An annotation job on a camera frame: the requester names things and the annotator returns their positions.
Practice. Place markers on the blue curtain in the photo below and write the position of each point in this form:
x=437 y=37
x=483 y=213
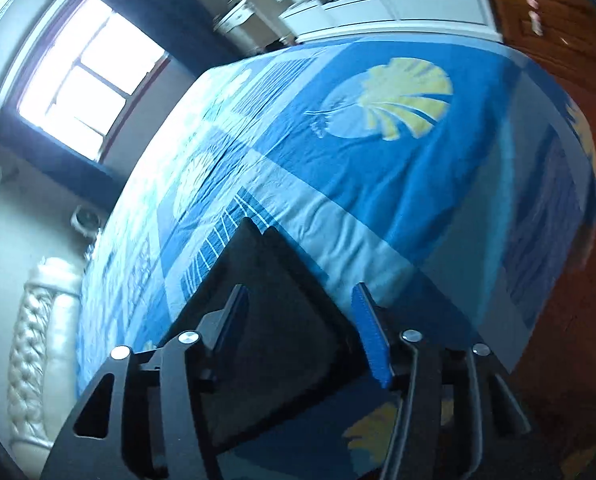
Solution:
x=184 y=28
x=89 y=180

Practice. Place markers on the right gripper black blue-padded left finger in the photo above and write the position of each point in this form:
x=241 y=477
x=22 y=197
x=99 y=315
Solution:
x=141 y=416

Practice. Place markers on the blue patterned bed cover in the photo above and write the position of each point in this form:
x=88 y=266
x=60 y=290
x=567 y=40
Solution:
x=454 y=177

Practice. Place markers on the brown wooden wardrobe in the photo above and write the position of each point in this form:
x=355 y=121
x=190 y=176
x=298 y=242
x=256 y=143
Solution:
x=558 y=34

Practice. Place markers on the white desk fan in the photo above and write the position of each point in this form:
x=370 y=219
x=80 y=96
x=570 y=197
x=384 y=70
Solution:
x=86 y=222

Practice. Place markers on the blue right curtain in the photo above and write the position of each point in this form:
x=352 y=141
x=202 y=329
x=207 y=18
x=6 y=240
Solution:
x=184 y=28

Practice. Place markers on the white tv cabinet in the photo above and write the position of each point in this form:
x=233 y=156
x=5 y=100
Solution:
x=310 y=20

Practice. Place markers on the white dressing table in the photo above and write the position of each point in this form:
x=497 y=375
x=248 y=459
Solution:
x=255 y=26

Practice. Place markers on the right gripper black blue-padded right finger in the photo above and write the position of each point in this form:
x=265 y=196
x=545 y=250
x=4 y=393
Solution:
x=455 y=411

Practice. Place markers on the black pants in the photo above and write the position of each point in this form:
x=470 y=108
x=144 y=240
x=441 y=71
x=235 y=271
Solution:
x=296 y=349

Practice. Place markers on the bright bedroom window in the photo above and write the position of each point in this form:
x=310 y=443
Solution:
x=88 y=76

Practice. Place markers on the cream tufted leather headboard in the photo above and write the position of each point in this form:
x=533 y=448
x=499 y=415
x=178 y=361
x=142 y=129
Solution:
x=42 y=372

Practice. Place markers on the blue left curtain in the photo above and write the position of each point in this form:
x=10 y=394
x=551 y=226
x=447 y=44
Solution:
x=89 y=180

